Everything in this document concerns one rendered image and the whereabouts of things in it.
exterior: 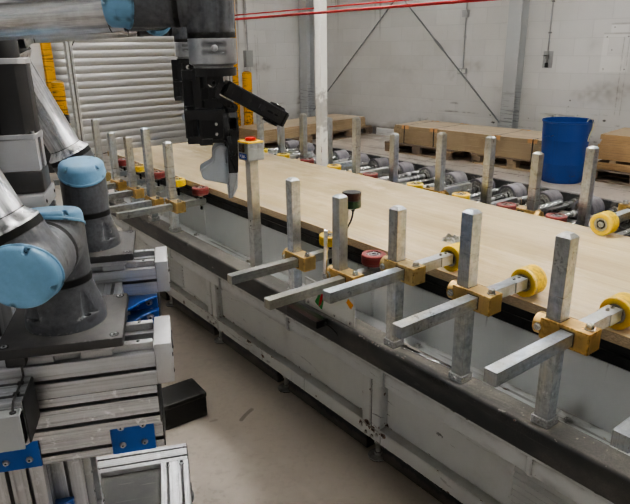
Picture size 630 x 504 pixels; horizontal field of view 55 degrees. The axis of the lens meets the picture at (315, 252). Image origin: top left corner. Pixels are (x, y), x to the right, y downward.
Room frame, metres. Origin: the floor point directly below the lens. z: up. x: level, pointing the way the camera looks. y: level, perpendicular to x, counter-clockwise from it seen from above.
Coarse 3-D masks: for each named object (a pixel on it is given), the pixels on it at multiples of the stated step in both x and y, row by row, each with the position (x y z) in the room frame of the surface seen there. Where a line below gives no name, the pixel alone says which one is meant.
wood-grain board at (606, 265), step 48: (192, 144) 4.22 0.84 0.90; (240, 192) 2.75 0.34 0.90; (336, 192) 2.72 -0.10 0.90; (384, 192) 2.70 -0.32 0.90; (432, 192) 2.69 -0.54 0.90; (384, 240) 1.99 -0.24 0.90; (432, 240) 1.98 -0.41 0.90; (480, 240) 1.98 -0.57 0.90; (528, 240) 1.97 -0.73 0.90; (624, 240) 1.95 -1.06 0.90; (576, 288) 1.54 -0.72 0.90; (624, 288) 1.53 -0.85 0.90; (624, 336) 1.25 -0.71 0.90
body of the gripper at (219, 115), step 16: (192, 80) 0.97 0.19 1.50; (208, 80) 0.98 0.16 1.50; (192, 96) 0.99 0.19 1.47; (208, 96) 0.98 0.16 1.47; (192, 112) 0.95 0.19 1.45; (208, 112) 0.96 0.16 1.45; (224, 112) 0.97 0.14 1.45; (192, 128) 0.96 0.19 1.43; (208, 128) 0.96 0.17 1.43; (224, 128) 0.96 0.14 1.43; (208, 144) 0.96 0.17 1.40
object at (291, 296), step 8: (360, 272) 1.79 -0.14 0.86; (368, 272) 1.81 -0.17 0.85; (376, 272) 1.82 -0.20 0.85; (328, 280) 1.73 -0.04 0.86; (336, 280) 1.73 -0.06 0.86; (344, 280) 1.74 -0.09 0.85; (296, 288) 1.67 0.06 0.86; (304, 288) 1.66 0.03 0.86; (312, 288) 1.67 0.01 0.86; (320, 288) 1.69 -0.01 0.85; (272, 296) 1.61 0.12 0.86; (280, 296) 1.61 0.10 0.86; (288, 296) 1.62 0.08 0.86; (296, 296) 1.63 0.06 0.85; (304, 296) 1.65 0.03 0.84; (312, 296) 1.67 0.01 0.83; (264, 304) 1.60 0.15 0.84; (272, 304) 1.58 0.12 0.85; (280, 304) 1.60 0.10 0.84
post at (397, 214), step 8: (392, 208) 1.60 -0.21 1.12; (400, 208) 1.59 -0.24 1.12; (392, 216) 1.60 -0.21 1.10; (400, 216) 1.59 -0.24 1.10; (392, 224) 1.60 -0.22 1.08; (400, 224) 1.59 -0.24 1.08; (392, 232) 1.60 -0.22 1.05; (400, 232) 1.59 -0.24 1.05; (392, 240) 1.60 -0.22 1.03; (400, 240) 1.59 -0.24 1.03; (392, 248) 1.60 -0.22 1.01; (400, 248) 1.59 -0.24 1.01; (392, 256) 1.59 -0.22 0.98; (400, 256) 1.59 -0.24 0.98; (392, 288) 1.59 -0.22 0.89; (400, 288) 1.59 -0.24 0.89; (392, 296) 1.59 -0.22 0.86; (400, 296) 1.59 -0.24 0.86; (392, 304) 1.59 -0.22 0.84; (400, 304) 1.60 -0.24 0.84; (392, 312) 1.59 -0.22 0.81; (400, 312) 1.60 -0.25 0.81; (392, 320) 1.59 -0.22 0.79; (392, 336) 1.59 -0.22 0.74
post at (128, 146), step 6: (126, 138) 3.18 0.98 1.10; (126, 144) 3.18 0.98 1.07; (132, 144) 3.20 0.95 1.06; (126, 150) 3.18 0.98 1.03; (132, 150) 3.19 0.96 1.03; (126, 156) 3.19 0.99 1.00; (132, 156) 3.19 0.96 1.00; (126, 162) 3.20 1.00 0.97; (132, 162) 3.19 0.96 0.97; (132, 168) 3.19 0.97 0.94; (132, 174) 3.19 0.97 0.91; (132, 180) 3.18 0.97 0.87; (132, 186) 3.18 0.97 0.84; (132, 198) 3.18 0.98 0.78
